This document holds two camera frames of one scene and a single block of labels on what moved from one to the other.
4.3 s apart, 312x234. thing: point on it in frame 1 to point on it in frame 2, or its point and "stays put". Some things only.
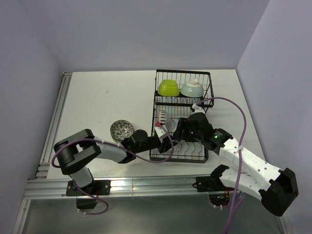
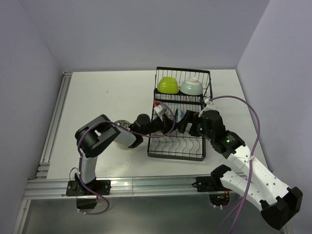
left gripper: [165, 145] to [166, 125]
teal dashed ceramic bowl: [192, 88] stays put
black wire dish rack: [179, 93] stays put
